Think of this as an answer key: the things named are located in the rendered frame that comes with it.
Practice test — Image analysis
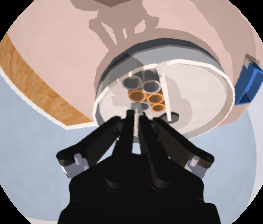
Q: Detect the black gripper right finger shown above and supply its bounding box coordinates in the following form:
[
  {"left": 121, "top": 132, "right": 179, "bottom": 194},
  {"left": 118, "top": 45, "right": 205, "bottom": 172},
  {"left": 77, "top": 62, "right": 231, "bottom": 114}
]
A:
[{"left": 136, "top": 103, "right": 215, "bottom": 189}]

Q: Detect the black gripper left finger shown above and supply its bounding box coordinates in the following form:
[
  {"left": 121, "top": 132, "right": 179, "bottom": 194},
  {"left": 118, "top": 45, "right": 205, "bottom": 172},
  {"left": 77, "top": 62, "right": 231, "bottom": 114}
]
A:
[{"left": 56, "top": 103, "right": 136, "bottom": 189}]

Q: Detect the grey metal bushing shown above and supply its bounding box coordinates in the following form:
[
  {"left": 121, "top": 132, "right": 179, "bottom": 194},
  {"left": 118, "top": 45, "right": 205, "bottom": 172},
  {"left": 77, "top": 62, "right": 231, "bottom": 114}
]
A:
[
  {"left": 141, "top": 70, "right": 161, "bottom": 94},
  {"left": 135, "top": 97, "right": 151, "bottom": 111},
  {"left": 121, "top": 71, "right": 143, "bottom": 90}
]

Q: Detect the bronze bushing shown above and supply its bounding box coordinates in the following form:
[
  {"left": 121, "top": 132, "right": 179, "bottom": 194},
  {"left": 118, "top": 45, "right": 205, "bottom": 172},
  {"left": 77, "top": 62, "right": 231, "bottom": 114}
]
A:
[
  {"left": 146, "top": 87, "right": 164, "bottom": 104},
  {"left": 151, "top": 100, "right": 166, "bottom": 112},
  {"left": 128, "top": 87, "right": 147, "bottom": 102}
]

